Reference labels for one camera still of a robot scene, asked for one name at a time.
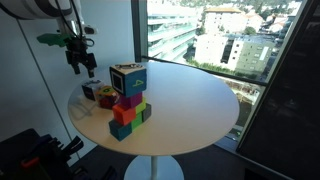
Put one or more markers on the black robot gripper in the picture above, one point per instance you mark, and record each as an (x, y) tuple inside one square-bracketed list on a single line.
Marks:
[(77, 53)]

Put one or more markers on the white zebra soft cube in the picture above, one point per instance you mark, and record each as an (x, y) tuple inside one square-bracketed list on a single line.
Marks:
[(90, 88)]

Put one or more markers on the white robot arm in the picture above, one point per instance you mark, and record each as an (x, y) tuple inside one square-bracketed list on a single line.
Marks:
[(72, 32)]

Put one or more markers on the orange soft cube number nine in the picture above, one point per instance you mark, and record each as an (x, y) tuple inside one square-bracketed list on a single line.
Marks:
[(107, 97)]

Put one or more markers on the magenta plastic block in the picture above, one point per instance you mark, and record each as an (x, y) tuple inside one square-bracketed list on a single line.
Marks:
[(132, 101)]

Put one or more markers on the orange plastic block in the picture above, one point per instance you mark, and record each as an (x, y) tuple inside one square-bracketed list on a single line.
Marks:
[(123, 115)]

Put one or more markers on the lime green plastic block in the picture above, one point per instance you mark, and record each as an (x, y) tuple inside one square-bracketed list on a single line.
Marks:
[(140, 107)]

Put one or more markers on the blue plastic block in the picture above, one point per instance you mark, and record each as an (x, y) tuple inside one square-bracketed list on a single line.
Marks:
[(119, 131)]

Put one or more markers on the grey plastic block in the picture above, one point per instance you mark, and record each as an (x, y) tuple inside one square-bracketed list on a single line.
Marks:
[(146, 113)]

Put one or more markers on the white round table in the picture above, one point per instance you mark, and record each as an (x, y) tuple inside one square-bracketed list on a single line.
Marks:
[(191, 109)]

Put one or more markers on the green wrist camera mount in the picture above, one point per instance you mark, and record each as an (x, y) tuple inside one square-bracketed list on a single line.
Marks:
[(54, 39)]

